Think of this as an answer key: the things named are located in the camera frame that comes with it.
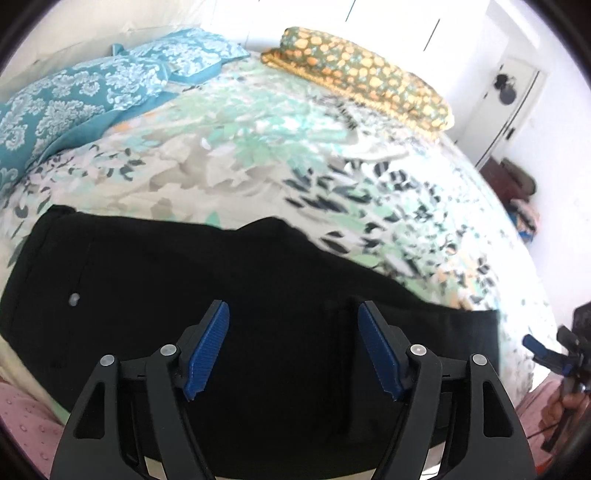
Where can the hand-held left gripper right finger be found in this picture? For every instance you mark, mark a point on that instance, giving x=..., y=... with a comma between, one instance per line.
x=378, y=350

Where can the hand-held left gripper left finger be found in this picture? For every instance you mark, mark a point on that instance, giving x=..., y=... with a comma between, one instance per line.
x=207, y=350

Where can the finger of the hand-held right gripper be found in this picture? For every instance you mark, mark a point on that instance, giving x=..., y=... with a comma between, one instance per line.
x=570, y=341
x=535, y=347

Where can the black pants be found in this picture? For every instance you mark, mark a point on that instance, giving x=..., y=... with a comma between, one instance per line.
x=277, y=277

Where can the person's right hand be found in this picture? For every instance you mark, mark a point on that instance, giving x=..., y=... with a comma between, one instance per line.
x=578, y=402

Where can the pink clothes pile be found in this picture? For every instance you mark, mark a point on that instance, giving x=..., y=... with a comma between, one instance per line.
x=526, y=214

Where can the dark brown nightstand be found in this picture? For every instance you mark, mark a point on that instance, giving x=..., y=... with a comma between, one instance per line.
x=501, y=184

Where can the brown bag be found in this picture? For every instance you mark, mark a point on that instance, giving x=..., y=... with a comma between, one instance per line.
x=519, y=177

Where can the pink dotted cloth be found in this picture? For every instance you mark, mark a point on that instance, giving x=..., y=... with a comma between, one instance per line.
x=27, y=429

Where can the floral bed sheet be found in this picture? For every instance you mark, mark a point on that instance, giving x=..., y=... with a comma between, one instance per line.
x=277, y=152

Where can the white door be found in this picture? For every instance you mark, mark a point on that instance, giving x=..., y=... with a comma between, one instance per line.
x=498, y=124

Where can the black hanging hat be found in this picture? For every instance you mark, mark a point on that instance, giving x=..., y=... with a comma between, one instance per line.
x=507, y=92

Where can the blue floral pillow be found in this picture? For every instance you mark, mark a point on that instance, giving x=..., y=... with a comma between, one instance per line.
x=194, y=53
x=69, y=106

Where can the orange floral folded quilt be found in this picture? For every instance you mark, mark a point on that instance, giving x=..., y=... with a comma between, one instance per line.
x=360, y=69

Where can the beige padded headboard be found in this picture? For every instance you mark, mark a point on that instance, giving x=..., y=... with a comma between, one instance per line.
x=92, y=46

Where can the white wardrobe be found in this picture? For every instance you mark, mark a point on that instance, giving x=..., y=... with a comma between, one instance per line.
x=392, y=18

